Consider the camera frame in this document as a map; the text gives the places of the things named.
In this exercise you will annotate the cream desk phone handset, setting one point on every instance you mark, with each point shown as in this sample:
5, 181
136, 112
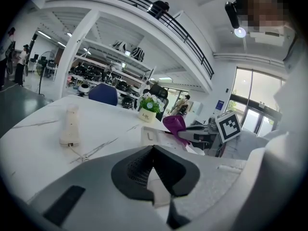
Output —
71, 126

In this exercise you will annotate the ceiling air conditioner unit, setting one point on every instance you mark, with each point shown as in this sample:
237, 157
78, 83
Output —
267, 38

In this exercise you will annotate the black mezzanine railing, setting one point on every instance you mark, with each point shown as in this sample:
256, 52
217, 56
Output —
173, 24

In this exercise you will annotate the purple cloth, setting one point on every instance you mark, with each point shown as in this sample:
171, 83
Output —
174, 124

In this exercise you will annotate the black standing fan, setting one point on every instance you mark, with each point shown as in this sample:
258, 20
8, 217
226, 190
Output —
44, 61

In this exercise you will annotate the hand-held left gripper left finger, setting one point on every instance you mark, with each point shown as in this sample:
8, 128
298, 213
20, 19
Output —
134, 177

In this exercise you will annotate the black white striped bag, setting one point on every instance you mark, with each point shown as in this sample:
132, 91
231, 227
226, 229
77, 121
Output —
137, 54
120, 46

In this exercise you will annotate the black mesh office chair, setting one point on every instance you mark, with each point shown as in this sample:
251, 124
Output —
161, 95

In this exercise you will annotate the person's white shirt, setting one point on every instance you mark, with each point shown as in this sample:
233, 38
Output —
276, 153

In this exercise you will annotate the white metal shelving rack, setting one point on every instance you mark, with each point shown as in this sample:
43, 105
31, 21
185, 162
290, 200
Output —
113, 54

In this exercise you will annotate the black head-worn camera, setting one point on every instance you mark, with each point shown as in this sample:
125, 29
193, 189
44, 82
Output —
233, 13

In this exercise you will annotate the glass entrance door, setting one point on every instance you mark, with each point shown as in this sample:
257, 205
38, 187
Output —
255, 105

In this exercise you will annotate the white desk phone base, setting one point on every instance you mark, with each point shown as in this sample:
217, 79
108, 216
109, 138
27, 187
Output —
158, 135

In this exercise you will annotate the row of black pots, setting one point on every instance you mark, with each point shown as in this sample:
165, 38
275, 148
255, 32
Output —
89, 71

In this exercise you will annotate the blue office chair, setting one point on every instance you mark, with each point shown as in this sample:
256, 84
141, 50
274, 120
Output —
103, 94

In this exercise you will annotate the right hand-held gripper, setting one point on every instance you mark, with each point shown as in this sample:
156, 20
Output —
228, 126

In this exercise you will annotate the potted white flower plant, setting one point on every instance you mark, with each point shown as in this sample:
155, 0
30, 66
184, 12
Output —
150, 107

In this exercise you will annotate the blue wall sign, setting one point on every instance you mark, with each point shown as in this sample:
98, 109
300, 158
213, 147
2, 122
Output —
220, 105

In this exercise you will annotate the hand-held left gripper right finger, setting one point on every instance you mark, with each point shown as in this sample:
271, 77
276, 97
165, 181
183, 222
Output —
178, 174

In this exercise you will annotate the round ceiling lamp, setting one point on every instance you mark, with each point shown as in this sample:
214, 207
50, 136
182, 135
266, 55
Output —
239, 32

